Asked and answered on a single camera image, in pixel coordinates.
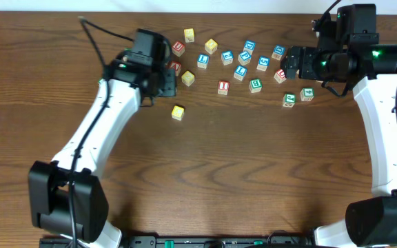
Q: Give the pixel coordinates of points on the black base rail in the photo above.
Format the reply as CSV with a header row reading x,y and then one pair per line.
x,y
277,240

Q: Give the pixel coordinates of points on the yellow block centre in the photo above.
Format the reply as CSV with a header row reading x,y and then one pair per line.
x,y
188,78

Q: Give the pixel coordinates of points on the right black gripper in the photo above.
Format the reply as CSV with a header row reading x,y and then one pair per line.
x,y
300,63

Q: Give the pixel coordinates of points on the green number 4 block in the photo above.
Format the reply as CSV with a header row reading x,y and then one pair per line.
x,y
307,94

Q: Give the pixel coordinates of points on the red letter U block right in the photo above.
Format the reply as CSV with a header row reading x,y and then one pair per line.
x,y
279,76

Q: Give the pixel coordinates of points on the red letter U block left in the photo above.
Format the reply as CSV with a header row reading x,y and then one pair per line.
x,y
178,48

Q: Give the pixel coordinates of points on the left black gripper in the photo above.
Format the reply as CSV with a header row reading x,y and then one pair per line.
x,y
168,83

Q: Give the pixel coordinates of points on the yellow letter O block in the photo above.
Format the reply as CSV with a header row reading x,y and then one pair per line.
x,y
211,46

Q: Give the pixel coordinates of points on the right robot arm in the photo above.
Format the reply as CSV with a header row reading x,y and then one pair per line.
x,y
349,52

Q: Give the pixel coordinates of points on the blue letter D block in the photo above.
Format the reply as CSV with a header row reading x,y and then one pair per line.
x,y
249,46

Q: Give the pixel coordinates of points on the blue number 2 block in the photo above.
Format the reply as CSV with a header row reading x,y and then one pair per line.
x,y
227,57

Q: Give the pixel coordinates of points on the green letter B block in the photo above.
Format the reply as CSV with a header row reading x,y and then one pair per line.
x,y
255,85

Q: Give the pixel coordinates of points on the blue letter P block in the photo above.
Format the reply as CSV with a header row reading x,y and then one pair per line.
x,y
244,58

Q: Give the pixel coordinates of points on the green letter J block right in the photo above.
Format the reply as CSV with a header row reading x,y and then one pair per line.
x,y
289,100

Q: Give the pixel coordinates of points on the red letter I block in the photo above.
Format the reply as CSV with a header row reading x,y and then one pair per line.
x,y
223,87

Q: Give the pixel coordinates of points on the red letter u block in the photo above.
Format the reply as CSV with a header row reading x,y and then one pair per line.
x,y
178,48
279,76

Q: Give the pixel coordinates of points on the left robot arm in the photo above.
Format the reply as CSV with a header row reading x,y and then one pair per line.
x,y
66,196

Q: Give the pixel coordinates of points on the blue letter L block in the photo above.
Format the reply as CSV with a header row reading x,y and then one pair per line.
x,y
203,61

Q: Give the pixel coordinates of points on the yellow letter C block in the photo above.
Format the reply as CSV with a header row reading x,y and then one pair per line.
x,y
178,112

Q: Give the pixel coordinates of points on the yellow block top row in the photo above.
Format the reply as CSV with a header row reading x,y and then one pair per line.
x,y
189,35

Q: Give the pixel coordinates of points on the blue number 5 block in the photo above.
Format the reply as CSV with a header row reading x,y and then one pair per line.
x,y
263,63

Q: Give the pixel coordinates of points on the red letter A block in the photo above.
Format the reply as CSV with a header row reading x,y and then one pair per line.
x,y
176,66

